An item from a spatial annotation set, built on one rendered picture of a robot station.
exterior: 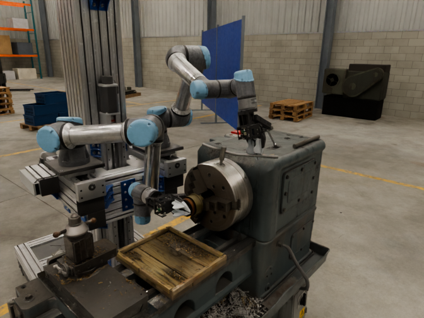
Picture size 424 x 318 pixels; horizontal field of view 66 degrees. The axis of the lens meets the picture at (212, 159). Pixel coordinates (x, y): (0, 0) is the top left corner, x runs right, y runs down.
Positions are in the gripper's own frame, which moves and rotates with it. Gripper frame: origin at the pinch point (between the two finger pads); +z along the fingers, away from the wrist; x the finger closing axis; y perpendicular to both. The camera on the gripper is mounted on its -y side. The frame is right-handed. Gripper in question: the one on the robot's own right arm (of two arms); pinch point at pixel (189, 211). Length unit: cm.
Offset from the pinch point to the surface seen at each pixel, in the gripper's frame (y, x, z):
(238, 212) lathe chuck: -17.3, -2.7, 12.2
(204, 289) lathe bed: 3.4, -29.7, 11.9
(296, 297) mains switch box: -61, -68, 23
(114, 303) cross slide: 43.1, -11.1, 12.1
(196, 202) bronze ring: -4.0, 2.3, 0.2
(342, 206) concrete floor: -284, -109, -33
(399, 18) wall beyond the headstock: -1018, 165, -195
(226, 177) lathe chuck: -15.5, 12.0, 6.6
